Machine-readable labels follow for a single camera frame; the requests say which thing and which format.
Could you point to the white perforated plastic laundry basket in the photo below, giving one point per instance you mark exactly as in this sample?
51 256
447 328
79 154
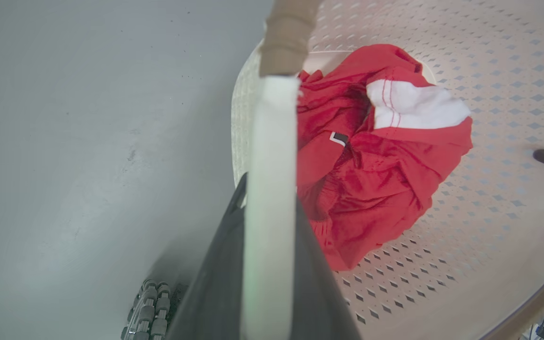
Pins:
489 236

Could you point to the red and white garment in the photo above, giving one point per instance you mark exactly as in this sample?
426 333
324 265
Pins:
376 189

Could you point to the grey roller robot wheel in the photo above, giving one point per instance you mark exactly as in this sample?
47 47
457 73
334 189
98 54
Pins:
151 311

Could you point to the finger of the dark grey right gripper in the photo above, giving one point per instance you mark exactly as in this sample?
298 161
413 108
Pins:
319 293

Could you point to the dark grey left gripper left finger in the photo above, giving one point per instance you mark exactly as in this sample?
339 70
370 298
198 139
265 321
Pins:
215 283

